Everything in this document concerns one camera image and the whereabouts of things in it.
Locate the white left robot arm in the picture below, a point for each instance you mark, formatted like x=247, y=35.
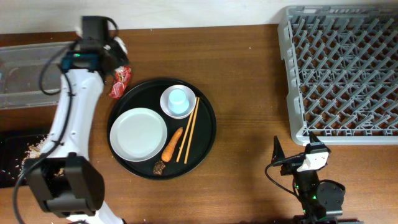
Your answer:
x=62, y=179

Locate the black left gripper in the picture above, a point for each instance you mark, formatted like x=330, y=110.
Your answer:
x=119, y=48

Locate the red snack wrapper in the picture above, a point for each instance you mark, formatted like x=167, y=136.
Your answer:
x=122, y=77

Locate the round black serving tray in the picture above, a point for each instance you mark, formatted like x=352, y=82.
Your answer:
x=147, y=95

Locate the grey dishwasher rack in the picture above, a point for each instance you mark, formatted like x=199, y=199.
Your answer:
x=341, y=64

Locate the rice and shell leftovers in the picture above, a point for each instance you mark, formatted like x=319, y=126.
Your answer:
x=17, y=150

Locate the white dinner plate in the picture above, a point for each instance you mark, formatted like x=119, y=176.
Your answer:
x=138, y=134

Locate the white small bowl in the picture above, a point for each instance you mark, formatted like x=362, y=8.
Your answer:
x=164, y=101

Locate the black rectangular waste tray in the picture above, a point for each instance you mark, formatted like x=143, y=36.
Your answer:
x=6, y=182

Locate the orange carrot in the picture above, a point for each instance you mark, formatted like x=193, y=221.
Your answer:
x=169, y=149

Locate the light blue cup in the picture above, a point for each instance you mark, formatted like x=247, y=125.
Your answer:
x=178, y=102

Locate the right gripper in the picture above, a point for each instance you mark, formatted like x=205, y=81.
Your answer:
x=290, y=165

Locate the brown food scrap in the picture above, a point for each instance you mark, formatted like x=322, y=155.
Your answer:
x=158, y=168

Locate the clear plastic waste bin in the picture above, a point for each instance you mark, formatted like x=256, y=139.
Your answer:
x=20, y=71

